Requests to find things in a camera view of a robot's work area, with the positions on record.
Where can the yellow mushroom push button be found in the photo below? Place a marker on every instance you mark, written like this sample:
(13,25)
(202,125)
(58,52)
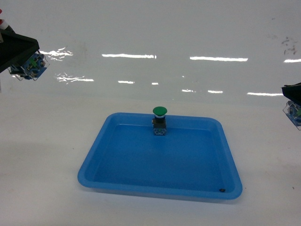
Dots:
(293,113)

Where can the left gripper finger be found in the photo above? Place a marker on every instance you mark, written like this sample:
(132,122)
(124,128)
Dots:
(16,49)

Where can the red mushroom push button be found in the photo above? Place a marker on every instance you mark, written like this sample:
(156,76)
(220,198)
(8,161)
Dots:
(31,69)

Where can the green mushroom push button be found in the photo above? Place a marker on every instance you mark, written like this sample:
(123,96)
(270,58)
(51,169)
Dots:
(159,120)

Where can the white glossy whiteboard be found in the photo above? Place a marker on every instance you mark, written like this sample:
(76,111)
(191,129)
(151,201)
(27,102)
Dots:
(233,52)

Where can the blue plastic tray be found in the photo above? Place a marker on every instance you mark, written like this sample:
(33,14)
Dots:
(192,161)

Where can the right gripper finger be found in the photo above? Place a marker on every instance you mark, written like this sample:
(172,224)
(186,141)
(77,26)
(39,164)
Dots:
(293,92)

